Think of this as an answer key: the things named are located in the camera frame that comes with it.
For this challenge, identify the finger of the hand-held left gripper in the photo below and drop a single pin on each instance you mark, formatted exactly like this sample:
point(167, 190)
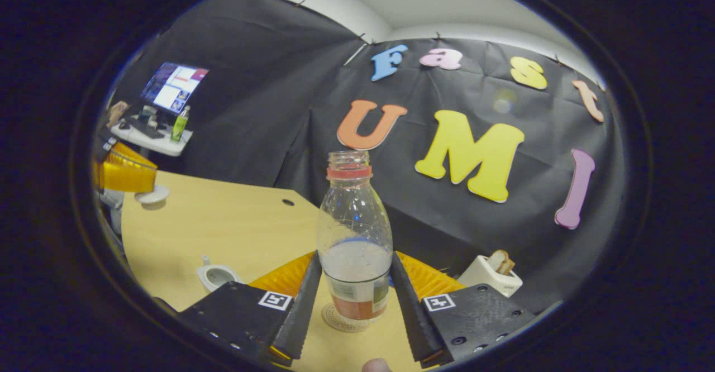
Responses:
point(128, 173)

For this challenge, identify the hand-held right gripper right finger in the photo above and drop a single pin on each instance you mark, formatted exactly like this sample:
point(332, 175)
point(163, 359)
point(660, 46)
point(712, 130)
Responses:
point(408, 310)

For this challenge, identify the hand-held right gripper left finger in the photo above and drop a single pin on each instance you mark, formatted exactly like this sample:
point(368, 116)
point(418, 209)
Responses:
point(301, 310)

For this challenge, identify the round cork coaster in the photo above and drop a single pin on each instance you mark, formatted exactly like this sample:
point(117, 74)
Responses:
point(341, 324)

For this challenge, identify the white teacup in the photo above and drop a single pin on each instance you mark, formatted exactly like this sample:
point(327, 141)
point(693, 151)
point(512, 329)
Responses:
point(218, 276)

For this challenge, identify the clear plastic water bottle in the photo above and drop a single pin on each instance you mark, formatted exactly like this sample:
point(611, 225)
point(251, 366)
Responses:
point(354, 232)

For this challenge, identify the green drink bottle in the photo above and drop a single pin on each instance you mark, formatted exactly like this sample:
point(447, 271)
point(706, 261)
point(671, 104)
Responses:
point(179, 126)

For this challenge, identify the black keyboard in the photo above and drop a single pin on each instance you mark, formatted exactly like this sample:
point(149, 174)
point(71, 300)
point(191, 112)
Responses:
point(145, 129)

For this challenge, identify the white side desk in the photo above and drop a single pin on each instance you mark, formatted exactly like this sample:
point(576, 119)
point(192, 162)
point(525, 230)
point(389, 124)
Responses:
point(162, 144)

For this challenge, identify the white toaster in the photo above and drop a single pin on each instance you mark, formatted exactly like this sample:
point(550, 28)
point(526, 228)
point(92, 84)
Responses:
point(489, 282)

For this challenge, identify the computer monitor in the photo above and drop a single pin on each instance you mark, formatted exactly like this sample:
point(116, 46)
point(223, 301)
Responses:
point(173, 87)

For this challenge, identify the toast slice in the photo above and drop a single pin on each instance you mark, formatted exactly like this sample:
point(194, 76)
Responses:
point(501, 261)

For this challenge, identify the black backdrop cloth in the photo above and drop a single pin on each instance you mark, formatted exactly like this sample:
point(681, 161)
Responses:
point(268, 109)

